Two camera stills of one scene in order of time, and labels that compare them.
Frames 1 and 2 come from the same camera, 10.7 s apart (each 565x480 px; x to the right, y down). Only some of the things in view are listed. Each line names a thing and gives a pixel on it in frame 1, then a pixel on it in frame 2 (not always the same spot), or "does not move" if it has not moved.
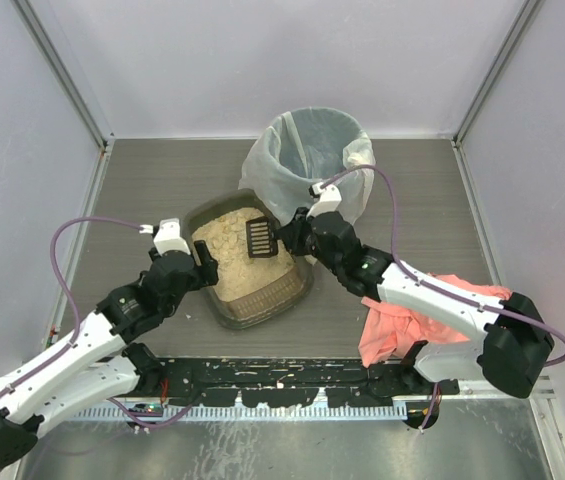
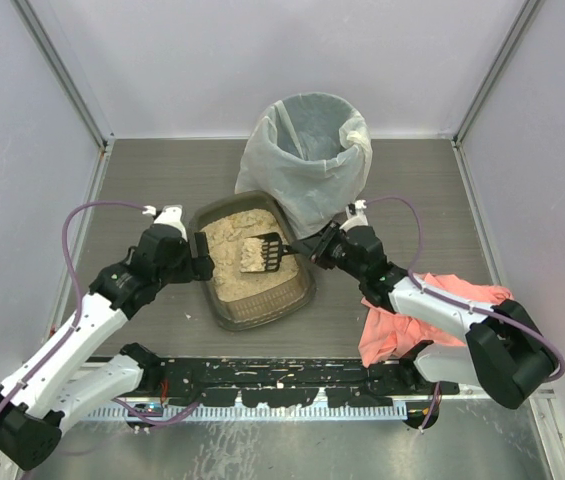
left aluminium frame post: (65, 74) does not move
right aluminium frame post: (526, 11) does not move
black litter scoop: (262, 242) to (273, 250)
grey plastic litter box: (259, 281) does not move
